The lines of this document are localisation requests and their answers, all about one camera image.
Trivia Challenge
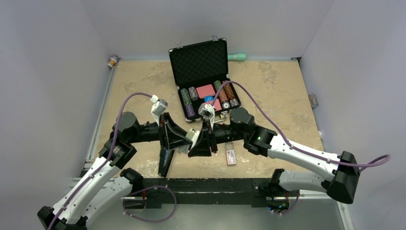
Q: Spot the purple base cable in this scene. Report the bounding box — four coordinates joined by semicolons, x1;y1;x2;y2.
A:
123;182;178;222

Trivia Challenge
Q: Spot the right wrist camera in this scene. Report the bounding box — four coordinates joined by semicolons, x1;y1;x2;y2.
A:
198;103;215;127

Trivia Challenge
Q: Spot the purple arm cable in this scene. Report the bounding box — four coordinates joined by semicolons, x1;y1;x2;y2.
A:
209;80;391;169
46;92;158;230

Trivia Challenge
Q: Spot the pink card deck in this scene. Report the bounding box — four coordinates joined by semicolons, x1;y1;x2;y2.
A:
196;84;216;99

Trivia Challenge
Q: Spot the small orange bottle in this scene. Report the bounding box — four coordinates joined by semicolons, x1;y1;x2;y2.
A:
107;55;119;68

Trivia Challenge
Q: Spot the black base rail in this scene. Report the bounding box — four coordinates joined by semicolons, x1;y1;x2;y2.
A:
129;178;298;211

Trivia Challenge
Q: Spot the red staple box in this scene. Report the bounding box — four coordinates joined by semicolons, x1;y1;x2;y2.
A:
226;142;237;166

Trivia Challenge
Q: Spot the black poker chip case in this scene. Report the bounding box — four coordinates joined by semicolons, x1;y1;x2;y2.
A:
168;37;241;123

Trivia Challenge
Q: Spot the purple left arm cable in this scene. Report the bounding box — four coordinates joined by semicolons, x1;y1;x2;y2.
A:
46;92;158;230

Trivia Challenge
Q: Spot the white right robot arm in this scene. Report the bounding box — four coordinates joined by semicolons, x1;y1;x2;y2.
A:
188;108;361;204

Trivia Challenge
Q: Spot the black stapler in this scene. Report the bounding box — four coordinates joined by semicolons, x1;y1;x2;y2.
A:
158;148;174;178

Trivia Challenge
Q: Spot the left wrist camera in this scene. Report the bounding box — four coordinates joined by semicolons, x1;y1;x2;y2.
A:
150;94;168;125

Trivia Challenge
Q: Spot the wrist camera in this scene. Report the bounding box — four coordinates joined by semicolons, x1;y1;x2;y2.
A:
150;94;168;125
198;103;215;127

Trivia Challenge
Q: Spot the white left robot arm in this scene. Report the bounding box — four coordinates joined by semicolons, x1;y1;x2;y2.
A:
37;112;193;230

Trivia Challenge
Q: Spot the mint green bottle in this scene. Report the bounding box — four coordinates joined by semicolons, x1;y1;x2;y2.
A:
227;54;247;62

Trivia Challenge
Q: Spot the beige stapler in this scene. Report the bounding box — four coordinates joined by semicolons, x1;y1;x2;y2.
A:
185;128;200;152

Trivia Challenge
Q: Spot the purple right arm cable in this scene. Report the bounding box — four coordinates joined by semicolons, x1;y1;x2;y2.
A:
209;80;391;169

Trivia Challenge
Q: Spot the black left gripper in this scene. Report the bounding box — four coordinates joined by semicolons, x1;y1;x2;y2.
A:
127;112;192;149

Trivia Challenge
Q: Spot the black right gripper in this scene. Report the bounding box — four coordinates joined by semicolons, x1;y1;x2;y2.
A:
189;119;246;156

